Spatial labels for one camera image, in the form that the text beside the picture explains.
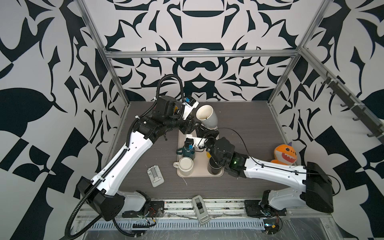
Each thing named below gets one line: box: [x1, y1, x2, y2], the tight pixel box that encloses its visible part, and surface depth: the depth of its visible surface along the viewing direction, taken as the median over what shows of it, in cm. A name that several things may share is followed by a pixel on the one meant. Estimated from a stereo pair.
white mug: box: [173, 156, 194, 177], surface depth 83 cm
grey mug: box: [195, 104, 218, 129], surface depth 69 cm
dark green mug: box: [176, 145, 195, 160], surface depth 86 cm
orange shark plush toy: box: [270, 141, 298, 166], surface depth 87 cm
